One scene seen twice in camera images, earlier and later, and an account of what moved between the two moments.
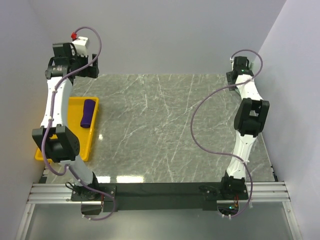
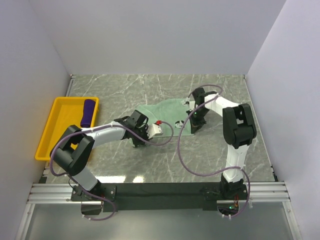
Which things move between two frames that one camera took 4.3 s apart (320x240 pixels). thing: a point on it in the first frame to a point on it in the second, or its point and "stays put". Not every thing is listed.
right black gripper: [228, 76] to [196, 125]
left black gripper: [91, 71] to [137, 143]
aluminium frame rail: [60, 193] stays put
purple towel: [88, 110] stays put
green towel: [251, 65] to [170, 110]
